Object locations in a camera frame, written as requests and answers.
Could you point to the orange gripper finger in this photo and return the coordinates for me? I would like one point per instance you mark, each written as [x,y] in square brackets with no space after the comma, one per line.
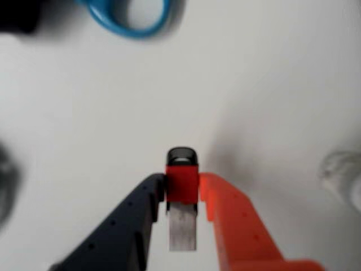
[239,231]

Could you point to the small white dropper bottle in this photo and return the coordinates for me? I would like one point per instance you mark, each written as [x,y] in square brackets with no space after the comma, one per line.
[344,180]

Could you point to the navy gripper finger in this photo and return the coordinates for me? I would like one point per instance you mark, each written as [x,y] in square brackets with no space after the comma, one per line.
[112,240]

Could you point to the red and black usb stick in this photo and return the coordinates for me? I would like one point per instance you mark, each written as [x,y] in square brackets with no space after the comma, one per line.
[180,183]

